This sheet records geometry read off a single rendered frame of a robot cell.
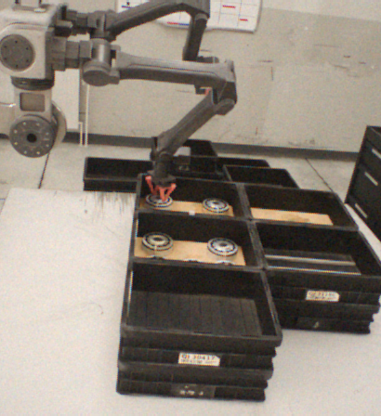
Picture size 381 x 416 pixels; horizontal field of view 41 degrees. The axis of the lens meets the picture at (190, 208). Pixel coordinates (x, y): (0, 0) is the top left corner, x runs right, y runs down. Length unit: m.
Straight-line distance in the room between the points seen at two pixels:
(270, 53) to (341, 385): 3.58
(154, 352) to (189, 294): 0.29
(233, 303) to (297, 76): 3.54
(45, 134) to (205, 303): 0.74
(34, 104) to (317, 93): 3.59
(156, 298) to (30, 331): 0.38
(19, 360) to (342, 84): 4.12
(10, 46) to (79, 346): 0.83
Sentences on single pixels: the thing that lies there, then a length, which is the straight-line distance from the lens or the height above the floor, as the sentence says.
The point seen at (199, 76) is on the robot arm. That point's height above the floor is 1.43.
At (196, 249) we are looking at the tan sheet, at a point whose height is 0.83.
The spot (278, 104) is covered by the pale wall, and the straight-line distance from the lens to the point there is 4.89.
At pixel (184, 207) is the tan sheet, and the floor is 0.83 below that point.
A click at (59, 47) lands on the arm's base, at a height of 1.47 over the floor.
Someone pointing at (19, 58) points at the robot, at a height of 1.44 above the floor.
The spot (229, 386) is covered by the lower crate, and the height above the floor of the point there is 0.76.
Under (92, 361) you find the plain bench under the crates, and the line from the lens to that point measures 1.50.
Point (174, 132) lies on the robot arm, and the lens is 1.73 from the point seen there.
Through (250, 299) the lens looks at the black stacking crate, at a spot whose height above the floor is 0.83.
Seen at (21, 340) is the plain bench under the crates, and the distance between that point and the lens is 1.57.
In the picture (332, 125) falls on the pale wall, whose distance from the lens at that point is 5.15.
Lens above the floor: 1.76
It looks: 28 degrees down
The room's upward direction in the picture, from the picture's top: 8 degrees clockwise
